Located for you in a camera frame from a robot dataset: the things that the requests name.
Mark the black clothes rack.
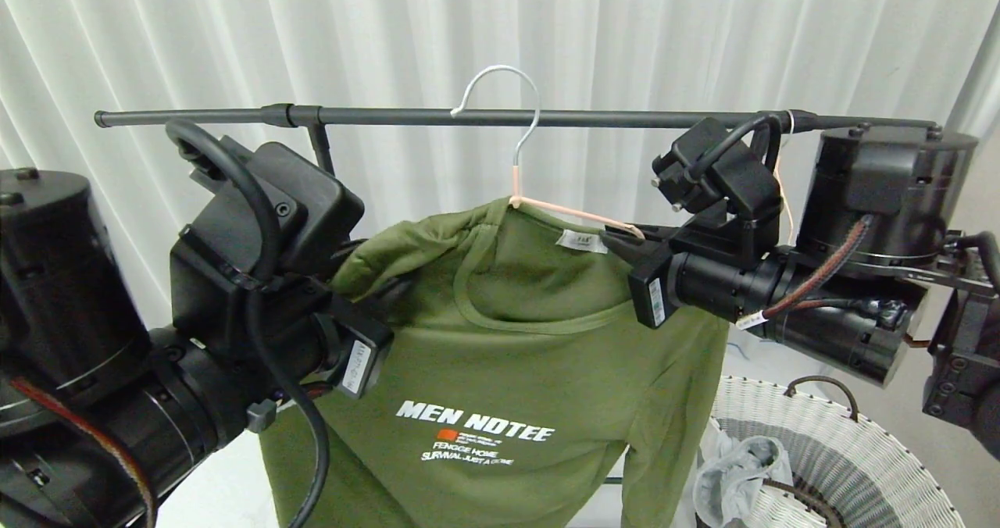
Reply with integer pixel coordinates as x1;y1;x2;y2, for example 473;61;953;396
94;104;938;177

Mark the pale grey garment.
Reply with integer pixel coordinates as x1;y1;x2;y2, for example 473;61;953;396
692;434;795;528

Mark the white laundry basket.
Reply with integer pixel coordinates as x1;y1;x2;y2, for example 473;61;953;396
695;374;967;528

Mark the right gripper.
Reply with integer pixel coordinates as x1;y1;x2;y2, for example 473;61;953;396
627;251;930;388

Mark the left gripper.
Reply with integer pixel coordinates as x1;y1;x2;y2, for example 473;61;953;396
0;294;395;528

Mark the white curtain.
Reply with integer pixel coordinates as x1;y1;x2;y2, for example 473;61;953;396
0;0;1000;466

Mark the pink clothes hanger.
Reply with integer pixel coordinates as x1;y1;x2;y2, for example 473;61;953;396
773;110;796;248
451;65;646;240

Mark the green printed shirt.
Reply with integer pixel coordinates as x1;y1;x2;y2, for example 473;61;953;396
258;198;731;528

